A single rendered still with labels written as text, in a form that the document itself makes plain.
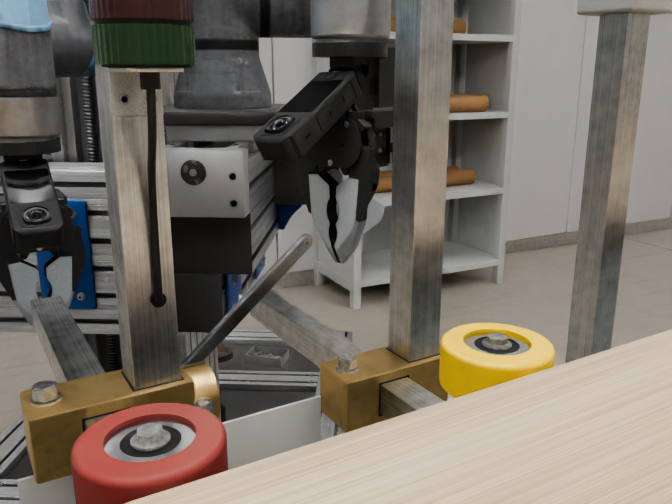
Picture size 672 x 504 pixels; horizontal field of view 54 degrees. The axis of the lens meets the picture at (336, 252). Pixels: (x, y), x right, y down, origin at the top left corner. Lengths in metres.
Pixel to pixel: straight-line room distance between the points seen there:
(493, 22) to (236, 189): 2.83
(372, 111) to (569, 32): 3.73
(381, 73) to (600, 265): 0.32
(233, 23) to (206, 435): 0.75
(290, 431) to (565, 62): 3.84
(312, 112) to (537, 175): 3.72
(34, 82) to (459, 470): 0.55
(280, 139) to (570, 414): 0.31
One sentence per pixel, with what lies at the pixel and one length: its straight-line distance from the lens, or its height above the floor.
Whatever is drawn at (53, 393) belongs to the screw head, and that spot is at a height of 0.88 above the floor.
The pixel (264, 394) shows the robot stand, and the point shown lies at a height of 0.21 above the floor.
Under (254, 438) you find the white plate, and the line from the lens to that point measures 0.62.
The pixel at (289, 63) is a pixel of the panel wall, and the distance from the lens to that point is 3.30.
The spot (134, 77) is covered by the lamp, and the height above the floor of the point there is 1.09.
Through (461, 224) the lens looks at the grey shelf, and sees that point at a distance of 3.84.
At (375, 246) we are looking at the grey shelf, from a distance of 3.63.
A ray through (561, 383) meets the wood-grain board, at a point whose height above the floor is 0.90.
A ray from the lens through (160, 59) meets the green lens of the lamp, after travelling 0.41.
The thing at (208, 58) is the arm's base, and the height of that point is 1.11.
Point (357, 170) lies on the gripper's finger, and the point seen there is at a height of 1.01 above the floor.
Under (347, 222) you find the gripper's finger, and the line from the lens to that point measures 0.64.
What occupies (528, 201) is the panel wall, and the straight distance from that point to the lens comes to 4.25.
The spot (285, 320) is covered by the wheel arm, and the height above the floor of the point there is 0.82.
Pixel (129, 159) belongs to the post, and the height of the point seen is 1.04.
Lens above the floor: 1.10
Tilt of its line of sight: 15 degrees down
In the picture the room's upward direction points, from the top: straight up
